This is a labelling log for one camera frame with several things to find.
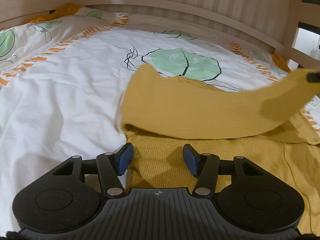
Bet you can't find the white leaf-print duvet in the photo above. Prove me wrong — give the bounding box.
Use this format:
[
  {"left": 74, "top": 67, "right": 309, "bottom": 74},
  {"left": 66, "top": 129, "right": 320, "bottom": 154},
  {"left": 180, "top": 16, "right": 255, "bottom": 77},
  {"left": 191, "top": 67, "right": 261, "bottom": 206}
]
[{"left": 1, "top": 8, "right": 319, "bottom": 235}]

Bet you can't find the mustard yellow knit sweater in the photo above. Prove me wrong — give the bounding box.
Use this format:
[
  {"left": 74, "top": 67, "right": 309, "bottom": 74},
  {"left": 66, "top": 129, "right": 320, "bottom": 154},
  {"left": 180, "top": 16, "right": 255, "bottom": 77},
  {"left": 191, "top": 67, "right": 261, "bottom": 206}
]
[{"left": 121, "top": 64, "right": 319, "bottom": 234}]

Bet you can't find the light wooden bed frame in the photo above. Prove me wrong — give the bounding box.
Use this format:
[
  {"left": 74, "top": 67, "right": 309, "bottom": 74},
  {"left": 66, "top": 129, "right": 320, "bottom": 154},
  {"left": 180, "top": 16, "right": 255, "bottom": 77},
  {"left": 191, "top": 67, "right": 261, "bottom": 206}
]
[{"left": 1, "top": 0, "right": 319, "bottom": 70}]

